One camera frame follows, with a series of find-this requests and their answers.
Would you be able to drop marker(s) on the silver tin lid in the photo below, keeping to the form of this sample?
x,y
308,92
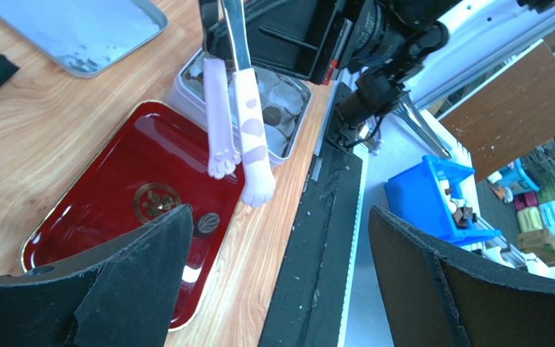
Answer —
x,y
84,37

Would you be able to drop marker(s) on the dark chocolate piece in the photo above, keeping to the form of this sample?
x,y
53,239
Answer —
x,y
272,116
206,225

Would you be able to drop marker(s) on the pink handled metal tongs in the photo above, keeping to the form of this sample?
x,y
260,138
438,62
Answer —
x,y
235,125

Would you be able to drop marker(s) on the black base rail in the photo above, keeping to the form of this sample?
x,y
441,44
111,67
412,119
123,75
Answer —
x,y
307,305

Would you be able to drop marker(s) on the silver tin with paper cups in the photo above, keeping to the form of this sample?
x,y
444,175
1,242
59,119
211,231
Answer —
x,y
290,95

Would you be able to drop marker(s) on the blue plastic bin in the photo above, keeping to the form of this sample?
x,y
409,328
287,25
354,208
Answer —
x,y
419,195

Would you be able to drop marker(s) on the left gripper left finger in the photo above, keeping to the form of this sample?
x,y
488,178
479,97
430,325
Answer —
x,y
120,293

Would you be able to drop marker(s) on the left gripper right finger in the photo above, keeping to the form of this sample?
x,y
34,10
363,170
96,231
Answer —
x,y
438,294

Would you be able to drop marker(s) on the red lacquer tray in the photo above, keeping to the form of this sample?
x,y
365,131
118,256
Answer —
x,y
155,161

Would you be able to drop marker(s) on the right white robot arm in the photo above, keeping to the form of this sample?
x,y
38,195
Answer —
x,y
478,31

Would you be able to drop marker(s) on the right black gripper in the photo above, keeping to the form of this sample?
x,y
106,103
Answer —
x,y
301,39

